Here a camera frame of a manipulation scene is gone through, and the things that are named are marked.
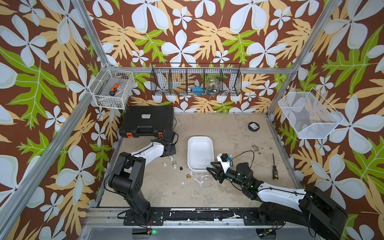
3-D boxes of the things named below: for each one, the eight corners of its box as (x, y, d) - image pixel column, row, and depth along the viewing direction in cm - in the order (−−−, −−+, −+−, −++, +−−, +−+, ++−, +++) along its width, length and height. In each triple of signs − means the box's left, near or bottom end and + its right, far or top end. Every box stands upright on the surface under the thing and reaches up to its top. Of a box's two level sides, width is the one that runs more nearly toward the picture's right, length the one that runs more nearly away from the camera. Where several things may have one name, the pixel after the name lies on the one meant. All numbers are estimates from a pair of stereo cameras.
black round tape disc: (249, 131, 112) (250, 129, 110) (246, 123, 117) (247, 121, 115) (259, 131, 112) (261, 129, 110) (257, 123, 117) (258, 121, 115)
